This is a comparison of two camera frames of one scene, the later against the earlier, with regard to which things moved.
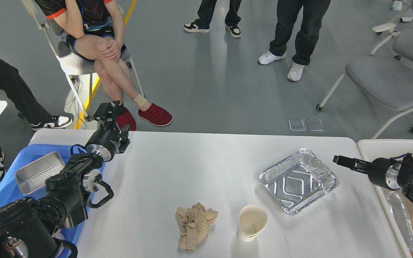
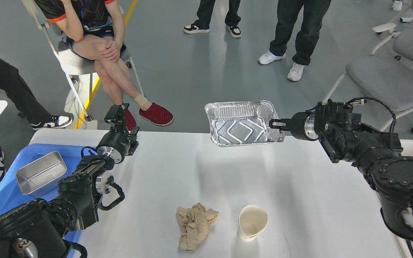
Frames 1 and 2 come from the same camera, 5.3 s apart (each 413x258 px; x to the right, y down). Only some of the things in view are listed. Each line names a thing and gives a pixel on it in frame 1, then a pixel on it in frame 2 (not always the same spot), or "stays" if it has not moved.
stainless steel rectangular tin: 33,177 stays
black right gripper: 382,171 to 302,124
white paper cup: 252,219 stays
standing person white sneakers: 289,12 stays
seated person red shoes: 101,22 stays
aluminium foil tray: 298,180 to 233,123
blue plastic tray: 6,191 stays
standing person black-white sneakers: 205,13 stays
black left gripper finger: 123,136 to 132,137
